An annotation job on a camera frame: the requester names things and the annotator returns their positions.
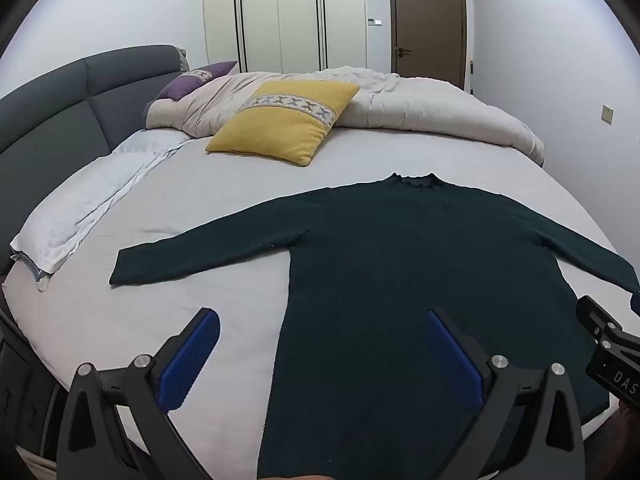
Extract dark green sweater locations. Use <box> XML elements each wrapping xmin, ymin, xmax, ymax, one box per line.
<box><xmin>109</xmin><ymin>172</ymin><xmax>640</xmax><ymax>480</ymax></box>

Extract dark nightstand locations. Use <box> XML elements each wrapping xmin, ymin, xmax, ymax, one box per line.
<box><xmin>0</xmin><ymin>305</ymin><xmax>68</xmax><ymax>466</ymax></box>

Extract beige duvet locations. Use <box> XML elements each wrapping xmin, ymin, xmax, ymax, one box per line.
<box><xmin>145</xmin><ymin>66</ymin><xmax>546</xmax><ymax>167</ymax></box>

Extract bed with white sheet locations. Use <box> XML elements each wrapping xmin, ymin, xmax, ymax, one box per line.
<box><xmin>0</xmin><ymin>67</ymin><xmax>640</xmax><ymax>480</ymax></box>

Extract purple patterned pillow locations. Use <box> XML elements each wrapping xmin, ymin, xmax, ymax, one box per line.
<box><xmin>155</xmin><ymin>61</ymin><xmax>238</xmax><ymax>102</ymax></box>

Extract yellow patterned pillow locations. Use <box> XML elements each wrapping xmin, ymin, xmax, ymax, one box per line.
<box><xmin>205</xmin><ymin>79</ymin><xmax>362</xmax><ymax>167</ymax></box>

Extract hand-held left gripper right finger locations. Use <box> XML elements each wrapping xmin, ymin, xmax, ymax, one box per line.
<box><xmin>425</xmin><ymin>309</ymin><xmax>587</xmax><ymax>480</ymax></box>

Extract brown door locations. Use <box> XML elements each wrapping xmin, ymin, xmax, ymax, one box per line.
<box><xmin>388</xmin><ymin>0</ymin><xmax>469</xmax><ymax>92</ymax></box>

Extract white wardrobe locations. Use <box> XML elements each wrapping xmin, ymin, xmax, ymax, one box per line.
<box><xmin>202</xmin><ymin>0</ymin><xmax>367</xmax><ymax>75</ymax></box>

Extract white pillow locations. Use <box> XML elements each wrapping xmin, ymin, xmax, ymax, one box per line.
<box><xmin>10</xmin><ymin>127</ymin><xmax>193</xmax><ymax>293</ymax></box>

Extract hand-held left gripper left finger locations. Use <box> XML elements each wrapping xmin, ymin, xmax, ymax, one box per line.
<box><xmin>56</xmin><ymin>307</ymin><xmax>222</xmax><ymax>480</ymax></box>

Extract grey upholstered headboard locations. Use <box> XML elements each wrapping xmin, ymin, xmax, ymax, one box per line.
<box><xmin>0</xmin><ymin>44</ymin><xmax>182</xmax><ymax>276</ymax></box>

